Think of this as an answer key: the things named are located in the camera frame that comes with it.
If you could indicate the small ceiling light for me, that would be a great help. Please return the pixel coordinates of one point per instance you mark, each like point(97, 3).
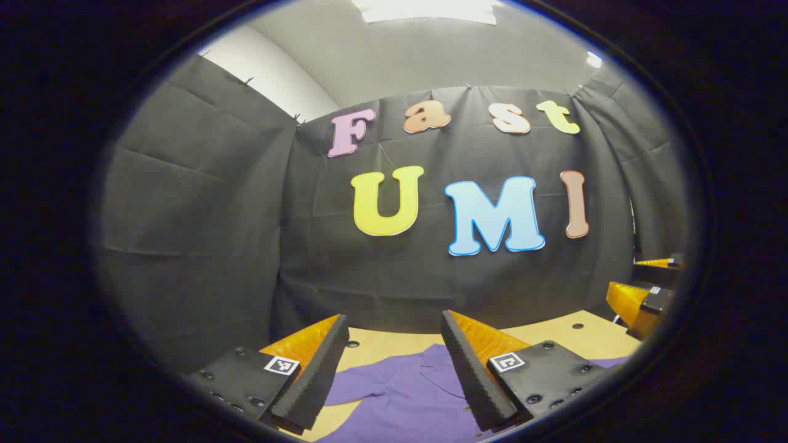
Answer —
point(594, 59)

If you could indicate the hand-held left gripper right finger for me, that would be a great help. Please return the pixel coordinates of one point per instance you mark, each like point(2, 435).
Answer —
point(471, 381)

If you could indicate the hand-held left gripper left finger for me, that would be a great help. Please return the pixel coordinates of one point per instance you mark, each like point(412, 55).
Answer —
point(320, 375)

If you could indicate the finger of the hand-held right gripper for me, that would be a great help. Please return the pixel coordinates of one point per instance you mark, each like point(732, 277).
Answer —
point(674, 261)
point(625, 301)

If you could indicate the ceiling light panel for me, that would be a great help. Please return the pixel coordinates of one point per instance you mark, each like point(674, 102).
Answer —
point(425, 9)

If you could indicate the purple button shirt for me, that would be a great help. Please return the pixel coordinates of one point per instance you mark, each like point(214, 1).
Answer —
point(406, 397)

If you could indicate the black backdrop cloth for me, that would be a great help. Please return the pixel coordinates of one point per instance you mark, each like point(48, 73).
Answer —
point(246, 246)

